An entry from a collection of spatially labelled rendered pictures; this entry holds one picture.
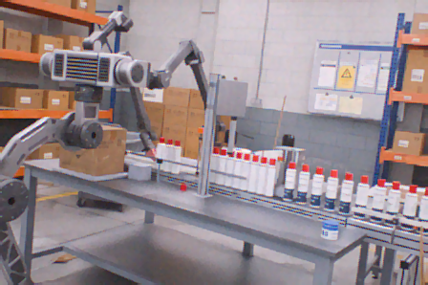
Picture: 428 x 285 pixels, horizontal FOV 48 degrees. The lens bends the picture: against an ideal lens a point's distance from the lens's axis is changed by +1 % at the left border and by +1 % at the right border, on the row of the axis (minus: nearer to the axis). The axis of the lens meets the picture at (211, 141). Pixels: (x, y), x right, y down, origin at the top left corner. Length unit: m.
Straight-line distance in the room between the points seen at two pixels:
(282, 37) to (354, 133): 1.78
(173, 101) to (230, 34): 1.87
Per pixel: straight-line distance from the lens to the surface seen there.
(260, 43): 7.45
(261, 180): 2.58
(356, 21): 7.03
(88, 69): 2.32
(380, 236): 2.35
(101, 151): 2.81
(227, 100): 2.54
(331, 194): 2.42
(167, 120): 6.38
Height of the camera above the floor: 1.42
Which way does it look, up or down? 6 degrees down
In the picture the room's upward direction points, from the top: 6 degrees clockwise
